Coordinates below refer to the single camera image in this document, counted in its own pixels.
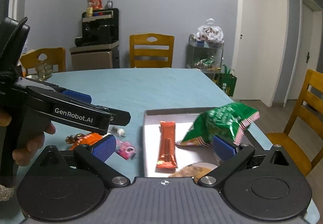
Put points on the dark wrapped chocolate candy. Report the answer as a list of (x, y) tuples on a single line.
[(73, 138)]

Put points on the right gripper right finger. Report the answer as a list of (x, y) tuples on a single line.
[(234, 159)]

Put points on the black water dispenser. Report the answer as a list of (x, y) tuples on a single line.
[(98, 46)]

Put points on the orange snack bar wrapper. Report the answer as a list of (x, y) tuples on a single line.
[(166, 157)]

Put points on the orange square snack packet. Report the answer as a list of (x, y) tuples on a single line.
[(88, 139)]

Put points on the green tote bag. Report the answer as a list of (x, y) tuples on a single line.
[(227, 80)]

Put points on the grey open cardboard box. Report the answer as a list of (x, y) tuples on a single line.
[(176, 139)]

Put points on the wooden chair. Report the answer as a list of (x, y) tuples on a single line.
[(151, 50), (304, 124), (54, 56)]

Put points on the wooden chair at right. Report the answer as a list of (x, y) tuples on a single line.
[(304, 124)]

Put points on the white plastic shopping bag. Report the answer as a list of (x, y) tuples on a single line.
[(209, 32)]

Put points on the green snack bag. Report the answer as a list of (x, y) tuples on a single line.
[(229, 121)]

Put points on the wooden chair at left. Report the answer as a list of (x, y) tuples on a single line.
[(54, 56)]

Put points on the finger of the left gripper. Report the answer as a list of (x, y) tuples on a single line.
[(77, 95), (120, 117)]

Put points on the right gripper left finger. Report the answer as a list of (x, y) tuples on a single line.
[(92, 158)]

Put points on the clear pink candy packet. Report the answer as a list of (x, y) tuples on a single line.
[(125, 149)]

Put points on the wooden chair at back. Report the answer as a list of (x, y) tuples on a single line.
[(151, 50)]

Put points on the person left hand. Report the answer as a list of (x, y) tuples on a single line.
[(23, 156)]

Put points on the metal trolley shelf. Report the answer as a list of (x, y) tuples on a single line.
[(205, 56)]

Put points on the brown paper pastry packet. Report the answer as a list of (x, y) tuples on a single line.
[(195, 170)]

